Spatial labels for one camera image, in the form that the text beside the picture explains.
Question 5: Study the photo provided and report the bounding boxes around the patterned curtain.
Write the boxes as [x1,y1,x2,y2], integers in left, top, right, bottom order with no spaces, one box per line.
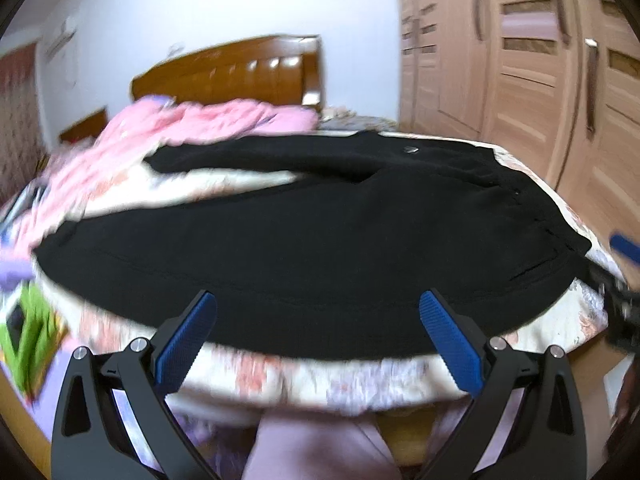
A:
[0,44,47,204]

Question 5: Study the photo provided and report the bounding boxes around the small bedside table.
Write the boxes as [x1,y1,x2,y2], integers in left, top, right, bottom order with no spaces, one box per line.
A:
[318,107,397,131]

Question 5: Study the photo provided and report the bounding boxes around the green bag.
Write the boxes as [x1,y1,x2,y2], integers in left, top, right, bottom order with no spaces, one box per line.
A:
[1,281,67,403]

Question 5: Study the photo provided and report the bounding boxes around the black pants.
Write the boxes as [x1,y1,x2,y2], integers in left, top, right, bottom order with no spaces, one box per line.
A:
[35,131,590,361]

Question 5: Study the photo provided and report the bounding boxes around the wall air conditioner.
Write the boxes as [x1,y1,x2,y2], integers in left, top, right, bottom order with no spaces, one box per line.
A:
[44,15,77,60]

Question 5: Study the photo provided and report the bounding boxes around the pink quilt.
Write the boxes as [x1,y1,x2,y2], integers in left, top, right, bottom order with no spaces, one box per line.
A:
[1,96,319,252]

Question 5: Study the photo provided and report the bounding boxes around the wooden wardrobe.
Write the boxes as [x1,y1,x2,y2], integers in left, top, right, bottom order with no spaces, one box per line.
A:
[399,0,639,238]

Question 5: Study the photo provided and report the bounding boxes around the wooden nightstand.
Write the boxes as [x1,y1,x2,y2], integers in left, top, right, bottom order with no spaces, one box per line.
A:
[58,107,108,144]

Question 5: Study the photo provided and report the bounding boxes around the wooden headboard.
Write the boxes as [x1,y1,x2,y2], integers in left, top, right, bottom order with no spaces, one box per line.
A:
[130,35,324,112]

